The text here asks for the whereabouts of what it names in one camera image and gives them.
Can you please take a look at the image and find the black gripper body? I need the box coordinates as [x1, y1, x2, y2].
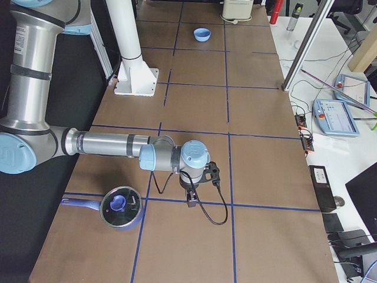
[180, 172, 198, 202]

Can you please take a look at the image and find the blue bowl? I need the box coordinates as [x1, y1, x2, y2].
[193, 28, 211, 42]

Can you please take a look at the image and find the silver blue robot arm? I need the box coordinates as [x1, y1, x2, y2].
[1, 1, 210, 207]

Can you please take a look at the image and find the blue pot with glass lid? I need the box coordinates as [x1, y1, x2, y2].
[61, 186, 144, 231]

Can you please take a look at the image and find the black orange connector block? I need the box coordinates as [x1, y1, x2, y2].
[295, 114, 315, 156]

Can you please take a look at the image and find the black rectangular box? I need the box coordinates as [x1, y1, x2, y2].
[309, 165, 336, 213]

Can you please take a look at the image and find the near teach pendant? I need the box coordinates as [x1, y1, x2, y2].
[313, 99, 360, 137]

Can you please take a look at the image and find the teach pendant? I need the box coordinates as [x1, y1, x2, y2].
[313, 99, 360, 137]
[334, 74, 371, 106]

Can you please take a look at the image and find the purple rod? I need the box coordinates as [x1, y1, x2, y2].
[300, 68, 376, 116]

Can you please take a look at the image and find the black monitor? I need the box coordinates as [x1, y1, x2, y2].
[346, 164, 376, 240]

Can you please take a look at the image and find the cream white appliance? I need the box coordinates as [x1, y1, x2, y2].
[221, 0, 253, 24]

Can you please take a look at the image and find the far teach pendant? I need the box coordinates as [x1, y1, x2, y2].
[334, 74, 371, 106]

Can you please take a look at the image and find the clear bottle green cap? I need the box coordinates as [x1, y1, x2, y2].
[286, 2, 303, 32]

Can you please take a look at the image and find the red bottle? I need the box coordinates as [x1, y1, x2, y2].
[269, 0, 283, 25]

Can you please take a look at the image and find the wooden beam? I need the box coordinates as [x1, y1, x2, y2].
[348, 25, 377, 73]

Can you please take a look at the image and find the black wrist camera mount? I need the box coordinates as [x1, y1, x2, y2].
[201, 162, 220, 185]

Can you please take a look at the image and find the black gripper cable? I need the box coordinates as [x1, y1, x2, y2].
[150, 170, 228, 225]

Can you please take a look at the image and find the white pillar with base plate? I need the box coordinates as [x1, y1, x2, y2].
[106, 0, 159, 97]

